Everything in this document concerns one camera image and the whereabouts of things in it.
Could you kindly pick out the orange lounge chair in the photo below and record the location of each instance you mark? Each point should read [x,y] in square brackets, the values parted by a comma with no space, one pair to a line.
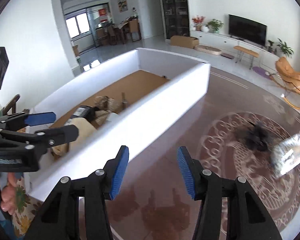
[289,76]

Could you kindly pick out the orange topped bench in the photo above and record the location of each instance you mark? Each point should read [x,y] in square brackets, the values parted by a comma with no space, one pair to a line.
[241,51]

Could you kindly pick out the green potted plant left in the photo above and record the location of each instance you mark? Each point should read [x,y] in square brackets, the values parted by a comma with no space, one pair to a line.
[215,25]

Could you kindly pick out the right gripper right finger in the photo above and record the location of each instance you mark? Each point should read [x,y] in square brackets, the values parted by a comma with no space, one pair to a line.
[248,218]

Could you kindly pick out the red flowers in vase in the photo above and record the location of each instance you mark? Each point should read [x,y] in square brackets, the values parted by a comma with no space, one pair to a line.
[198,22]

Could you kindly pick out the purple floor mat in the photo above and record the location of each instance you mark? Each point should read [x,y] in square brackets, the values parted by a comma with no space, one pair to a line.
[262,72]

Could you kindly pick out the black feather hair accessory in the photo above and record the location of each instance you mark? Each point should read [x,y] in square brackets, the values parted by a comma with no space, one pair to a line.
[255,137]

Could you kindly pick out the black flat television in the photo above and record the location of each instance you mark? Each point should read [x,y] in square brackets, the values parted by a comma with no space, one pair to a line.
[247,29]

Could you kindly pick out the person left hand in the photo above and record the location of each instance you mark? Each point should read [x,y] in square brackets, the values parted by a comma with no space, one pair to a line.
[8,194]

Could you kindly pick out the cardboard box on floor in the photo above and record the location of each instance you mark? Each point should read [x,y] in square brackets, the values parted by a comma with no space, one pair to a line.
[183,41]

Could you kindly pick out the green potted plant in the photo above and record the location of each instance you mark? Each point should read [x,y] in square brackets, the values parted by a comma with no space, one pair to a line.
[215,25]
[285,49]

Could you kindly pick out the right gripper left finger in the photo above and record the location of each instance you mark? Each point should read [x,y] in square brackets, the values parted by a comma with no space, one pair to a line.
[58,217]

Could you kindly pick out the green potted plant right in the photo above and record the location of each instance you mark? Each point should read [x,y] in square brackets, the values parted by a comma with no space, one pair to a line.
[285,49]

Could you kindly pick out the bag of cotton swabs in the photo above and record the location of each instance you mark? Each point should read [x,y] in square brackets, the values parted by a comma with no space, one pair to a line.
[285,155]

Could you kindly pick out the small potted plant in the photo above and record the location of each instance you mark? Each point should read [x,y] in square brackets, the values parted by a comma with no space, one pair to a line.
[270,46]

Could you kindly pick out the round pet bed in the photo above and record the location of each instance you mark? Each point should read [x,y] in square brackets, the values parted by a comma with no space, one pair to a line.
[208,49]

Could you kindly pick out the white storage box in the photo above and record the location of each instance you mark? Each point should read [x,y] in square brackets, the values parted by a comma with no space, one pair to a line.
[136,127]

